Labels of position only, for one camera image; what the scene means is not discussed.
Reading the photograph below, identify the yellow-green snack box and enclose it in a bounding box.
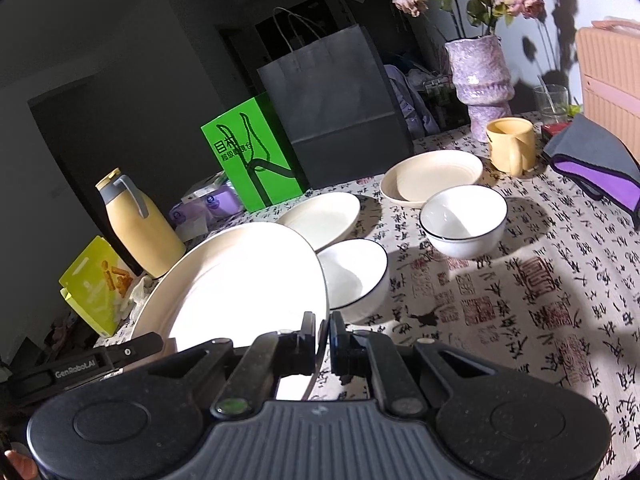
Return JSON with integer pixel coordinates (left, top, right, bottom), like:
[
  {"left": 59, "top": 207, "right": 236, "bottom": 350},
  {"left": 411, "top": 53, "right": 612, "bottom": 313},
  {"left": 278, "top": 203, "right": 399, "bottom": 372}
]
[{"left": 59, "top": 236, "right": 136, "bottom": 338}]

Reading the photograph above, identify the purple jacket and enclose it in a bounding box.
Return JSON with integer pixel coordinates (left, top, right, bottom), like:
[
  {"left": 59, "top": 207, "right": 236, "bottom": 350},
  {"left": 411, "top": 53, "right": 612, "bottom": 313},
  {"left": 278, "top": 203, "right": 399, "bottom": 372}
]
[{"left": 384, "top": 65, "right": 442, "bottom": 137}]

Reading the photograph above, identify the black-rimmed white deep bowl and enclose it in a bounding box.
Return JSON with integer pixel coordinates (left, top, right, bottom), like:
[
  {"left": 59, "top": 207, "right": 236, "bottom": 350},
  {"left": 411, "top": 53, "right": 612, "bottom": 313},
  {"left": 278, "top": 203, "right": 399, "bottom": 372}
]
[{"left": 419, "top": 184, "right": 507, "bottom": 260}]

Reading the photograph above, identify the black-rimmed white shallow plate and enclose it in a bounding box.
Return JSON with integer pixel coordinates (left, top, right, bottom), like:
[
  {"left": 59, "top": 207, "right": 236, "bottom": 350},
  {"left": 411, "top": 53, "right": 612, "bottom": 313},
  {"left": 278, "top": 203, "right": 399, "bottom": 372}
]
[{"left": 316, "top": 238, "right": 390, "bottom": 324}]

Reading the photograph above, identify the cream rubber glove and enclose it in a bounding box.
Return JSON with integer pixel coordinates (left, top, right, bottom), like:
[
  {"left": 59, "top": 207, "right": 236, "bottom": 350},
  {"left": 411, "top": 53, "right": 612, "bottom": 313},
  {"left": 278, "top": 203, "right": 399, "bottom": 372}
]
[{"left": 122, "top": 275, "right": 161, "bottom": 321}]

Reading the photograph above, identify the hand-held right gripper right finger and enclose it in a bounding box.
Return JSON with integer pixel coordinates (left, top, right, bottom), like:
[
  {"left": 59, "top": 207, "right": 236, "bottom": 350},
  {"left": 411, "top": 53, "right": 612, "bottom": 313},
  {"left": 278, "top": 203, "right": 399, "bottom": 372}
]
[{"left": 330, "top": 311, "right": 494, "bottom": 419}]

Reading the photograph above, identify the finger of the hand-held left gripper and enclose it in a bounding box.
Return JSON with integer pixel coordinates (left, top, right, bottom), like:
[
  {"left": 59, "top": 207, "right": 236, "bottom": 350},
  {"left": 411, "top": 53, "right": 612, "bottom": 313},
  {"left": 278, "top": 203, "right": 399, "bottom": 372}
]
[{"left": 106, "top": 332, "right": 165, "bottom": 364}]

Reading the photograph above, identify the red box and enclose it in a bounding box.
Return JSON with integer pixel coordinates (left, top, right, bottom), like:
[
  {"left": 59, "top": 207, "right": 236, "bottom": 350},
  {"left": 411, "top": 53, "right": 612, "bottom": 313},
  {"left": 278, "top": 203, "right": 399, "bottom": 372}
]
[{"left": 541, "top": 122, "right": 571, "bottom": 143}]

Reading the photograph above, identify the yellow mug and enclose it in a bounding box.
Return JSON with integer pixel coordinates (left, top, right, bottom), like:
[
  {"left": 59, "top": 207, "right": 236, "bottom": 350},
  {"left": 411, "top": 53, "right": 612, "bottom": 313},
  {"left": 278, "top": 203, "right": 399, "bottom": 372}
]
[{"left": 486, "top": 117, "right": 538, "bottom": 177}]

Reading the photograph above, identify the clear straw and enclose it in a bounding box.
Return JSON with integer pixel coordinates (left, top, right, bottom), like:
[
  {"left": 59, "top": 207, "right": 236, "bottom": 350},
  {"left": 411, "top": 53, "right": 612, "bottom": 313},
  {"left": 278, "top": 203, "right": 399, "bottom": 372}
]
[{"left": 537, "top": 76, "right": 557, "bottom": 116}]

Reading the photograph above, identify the purple textured vase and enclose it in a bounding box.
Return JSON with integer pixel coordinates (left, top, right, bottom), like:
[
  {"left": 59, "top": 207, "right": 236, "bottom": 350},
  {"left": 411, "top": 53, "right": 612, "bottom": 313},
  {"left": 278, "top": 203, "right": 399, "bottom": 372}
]
[{"left": 445, "top": 35, "right": 516, "bottom": 143}]

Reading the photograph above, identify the ribbed cream plate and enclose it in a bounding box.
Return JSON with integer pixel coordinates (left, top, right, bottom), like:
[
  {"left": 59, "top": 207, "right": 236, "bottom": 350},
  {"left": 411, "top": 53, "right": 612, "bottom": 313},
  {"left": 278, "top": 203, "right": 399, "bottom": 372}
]
[{"left": 379, "top": 150, "right": 484, "bottom": 207}]

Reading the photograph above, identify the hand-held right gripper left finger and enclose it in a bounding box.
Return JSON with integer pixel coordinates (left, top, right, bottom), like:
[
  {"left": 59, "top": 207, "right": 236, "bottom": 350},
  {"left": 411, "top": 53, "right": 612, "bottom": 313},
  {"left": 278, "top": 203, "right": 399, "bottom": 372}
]
[{"left": 159, "top": 311, "right": 322, "bottom": 421}]

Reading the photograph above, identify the grey and purple cloth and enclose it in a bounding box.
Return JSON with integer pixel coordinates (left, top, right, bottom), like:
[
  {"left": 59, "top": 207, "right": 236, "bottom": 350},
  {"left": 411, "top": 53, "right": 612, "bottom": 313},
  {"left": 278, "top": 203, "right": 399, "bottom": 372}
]
[{"left": 542, "top": 114, "right": 640, "bottom": 231}]

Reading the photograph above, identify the clear drinking glass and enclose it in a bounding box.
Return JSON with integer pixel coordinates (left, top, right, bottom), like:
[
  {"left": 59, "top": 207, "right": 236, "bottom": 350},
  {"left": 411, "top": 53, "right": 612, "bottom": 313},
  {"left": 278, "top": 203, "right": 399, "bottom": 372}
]
[{"left": 532, "top": 84, "right": 570, "bottom": 123}]

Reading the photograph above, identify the pink ribbed case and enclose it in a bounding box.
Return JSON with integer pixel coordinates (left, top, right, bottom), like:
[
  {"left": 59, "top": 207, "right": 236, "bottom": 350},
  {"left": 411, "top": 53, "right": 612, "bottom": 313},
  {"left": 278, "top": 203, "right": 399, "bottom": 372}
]
[{"left": 575, "top": 20, "right": 640, "bottom": 161}]

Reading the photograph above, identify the medium cream plate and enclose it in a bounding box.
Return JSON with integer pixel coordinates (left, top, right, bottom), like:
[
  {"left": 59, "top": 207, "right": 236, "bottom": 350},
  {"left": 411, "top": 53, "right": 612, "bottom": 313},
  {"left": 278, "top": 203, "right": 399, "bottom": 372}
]
[{"left": 276, "top": 192, "right": 362, "bottom": 254}]

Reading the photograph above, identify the calligraphy print tablecloth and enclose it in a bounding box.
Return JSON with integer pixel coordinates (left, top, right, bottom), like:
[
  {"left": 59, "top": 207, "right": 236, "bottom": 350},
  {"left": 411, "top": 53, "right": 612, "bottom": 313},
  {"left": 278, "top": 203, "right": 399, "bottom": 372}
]
[{"left": 95, "top": 110, "right": 640, "bottom": 480}]

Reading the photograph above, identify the black paper bag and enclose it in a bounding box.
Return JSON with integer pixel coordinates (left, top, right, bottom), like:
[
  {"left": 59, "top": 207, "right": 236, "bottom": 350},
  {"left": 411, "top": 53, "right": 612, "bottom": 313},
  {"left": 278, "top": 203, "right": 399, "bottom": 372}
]
[{"left": 256, "top": 7, "right": 415, "bottom": 191}]

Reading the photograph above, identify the person's left hand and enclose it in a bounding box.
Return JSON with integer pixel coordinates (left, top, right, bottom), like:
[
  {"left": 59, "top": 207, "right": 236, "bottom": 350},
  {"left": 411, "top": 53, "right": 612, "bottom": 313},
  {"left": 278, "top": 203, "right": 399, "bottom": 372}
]
[{"left": 4, "top": 452, "right": 39, "bottom": 480}]

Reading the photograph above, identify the green box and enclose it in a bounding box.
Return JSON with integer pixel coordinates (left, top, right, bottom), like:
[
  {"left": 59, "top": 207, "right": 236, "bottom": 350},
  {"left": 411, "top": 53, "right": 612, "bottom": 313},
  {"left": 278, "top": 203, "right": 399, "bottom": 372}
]
[{"left": 201, "top": 92, "right": 306, "bottom": 213}]

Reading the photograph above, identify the large cream plate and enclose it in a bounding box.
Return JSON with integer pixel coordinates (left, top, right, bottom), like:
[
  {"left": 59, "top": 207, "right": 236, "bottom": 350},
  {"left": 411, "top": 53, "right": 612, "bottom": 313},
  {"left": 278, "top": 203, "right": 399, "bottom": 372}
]
[{"left": 131, "top": 221, "right": 331, "bottom": 401}]

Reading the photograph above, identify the flat white box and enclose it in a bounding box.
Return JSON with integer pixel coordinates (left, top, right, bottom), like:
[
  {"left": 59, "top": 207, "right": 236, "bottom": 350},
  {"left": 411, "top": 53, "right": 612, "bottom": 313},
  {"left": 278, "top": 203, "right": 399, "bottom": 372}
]
[{"left": 182, "top": 172, "right": 228, "bottom": 199}]

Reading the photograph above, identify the yellow thermos jug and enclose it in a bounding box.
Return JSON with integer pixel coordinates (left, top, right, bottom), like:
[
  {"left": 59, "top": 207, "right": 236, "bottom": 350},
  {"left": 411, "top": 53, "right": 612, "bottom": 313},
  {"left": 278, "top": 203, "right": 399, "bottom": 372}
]
[{"left": 96, "top": 167, "right": 187, "bottom": 279}]

